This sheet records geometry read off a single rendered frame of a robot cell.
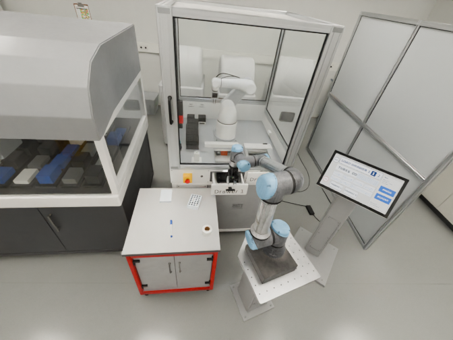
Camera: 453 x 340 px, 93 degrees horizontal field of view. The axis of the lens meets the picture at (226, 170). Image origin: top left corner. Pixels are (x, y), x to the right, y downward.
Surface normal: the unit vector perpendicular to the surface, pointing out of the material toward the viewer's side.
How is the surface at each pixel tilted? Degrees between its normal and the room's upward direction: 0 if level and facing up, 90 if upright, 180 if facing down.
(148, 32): 90
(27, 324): 0
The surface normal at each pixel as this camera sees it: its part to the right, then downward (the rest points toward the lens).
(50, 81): 0.15, -0.16
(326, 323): 0.10, -0.76
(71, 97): 0.14, 0.33
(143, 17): 0.04, 0.64
